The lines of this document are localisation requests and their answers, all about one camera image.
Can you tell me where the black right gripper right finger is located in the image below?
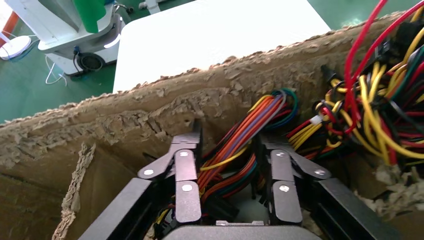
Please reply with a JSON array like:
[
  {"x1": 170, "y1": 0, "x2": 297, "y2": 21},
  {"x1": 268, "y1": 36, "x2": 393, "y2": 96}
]
[{"x1": 256, "y1": 134, "x2": 403, "y2": 240}]

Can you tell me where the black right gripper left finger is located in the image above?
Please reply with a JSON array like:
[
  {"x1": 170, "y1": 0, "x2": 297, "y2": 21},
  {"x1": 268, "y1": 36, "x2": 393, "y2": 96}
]
[{"x1": 77, "y1": 120, "x2": 204, "y2": 240}]

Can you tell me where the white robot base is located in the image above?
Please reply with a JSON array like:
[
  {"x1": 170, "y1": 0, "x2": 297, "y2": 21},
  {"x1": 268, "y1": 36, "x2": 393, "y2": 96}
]
[{"x1": 4, "y1": 0, "x2": 126, "y2": 78}]

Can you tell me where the torn brown cardboard box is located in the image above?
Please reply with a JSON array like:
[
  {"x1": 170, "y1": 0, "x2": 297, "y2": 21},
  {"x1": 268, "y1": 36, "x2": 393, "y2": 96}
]
[{"x1": 0, "y1": 11, "x2": 424, "y2": 240}]

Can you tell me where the white round stand base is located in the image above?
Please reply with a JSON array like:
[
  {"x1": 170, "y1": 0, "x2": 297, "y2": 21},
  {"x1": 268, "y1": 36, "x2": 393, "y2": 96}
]
[{"x1": 0, "y1": 35, "x2": 33, "y2": 61}]

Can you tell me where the orange pole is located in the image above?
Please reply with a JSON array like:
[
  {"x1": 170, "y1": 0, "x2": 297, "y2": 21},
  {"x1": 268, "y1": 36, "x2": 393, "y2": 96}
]
[{"x1": 0, "y1": 11, "x2": 20, "y2": 47}]

